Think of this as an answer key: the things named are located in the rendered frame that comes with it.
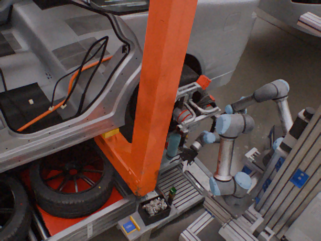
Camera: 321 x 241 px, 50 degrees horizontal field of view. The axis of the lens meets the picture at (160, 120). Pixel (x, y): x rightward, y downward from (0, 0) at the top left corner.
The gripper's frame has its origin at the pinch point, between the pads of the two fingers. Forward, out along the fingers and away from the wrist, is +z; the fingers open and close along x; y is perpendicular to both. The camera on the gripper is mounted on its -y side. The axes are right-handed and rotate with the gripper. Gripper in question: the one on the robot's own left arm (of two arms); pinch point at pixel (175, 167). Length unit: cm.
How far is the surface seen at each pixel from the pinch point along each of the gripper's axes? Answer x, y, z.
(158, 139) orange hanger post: -3.4, -33.8, -1.8
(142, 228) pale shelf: 3, 21, 46
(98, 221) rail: 32, 12, 66
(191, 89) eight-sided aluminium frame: 26, -16, -54
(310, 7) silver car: 76, 81, -271
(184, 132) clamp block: 11.5, -5.5, -24.4
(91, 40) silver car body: 123, -56, -40
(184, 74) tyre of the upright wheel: 35, -24, -60
